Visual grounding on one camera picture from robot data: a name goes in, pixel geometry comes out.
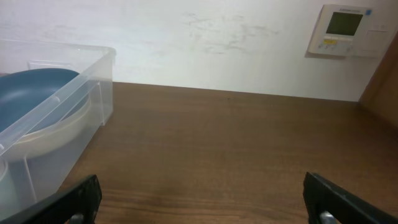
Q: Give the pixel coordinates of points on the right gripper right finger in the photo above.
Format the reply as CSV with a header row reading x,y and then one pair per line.
x,y
326,202

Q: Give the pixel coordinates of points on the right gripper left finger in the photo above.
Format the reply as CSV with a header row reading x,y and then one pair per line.
x,y
76,204

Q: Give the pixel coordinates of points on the cream large bowl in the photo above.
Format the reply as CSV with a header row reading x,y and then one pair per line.
x,y
52,137

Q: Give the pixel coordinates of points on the clear plastic storage bin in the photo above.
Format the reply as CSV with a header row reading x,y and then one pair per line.
x,y
54,97

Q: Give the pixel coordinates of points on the dark blue large bowl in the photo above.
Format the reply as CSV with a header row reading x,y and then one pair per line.
x,y
21,92

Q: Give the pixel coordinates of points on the wooden cabinet edge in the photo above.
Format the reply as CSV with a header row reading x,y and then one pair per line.
x,y
380,95

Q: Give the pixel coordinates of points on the white wall thermostat panel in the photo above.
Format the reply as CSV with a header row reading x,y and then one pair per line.
x,y
345,31

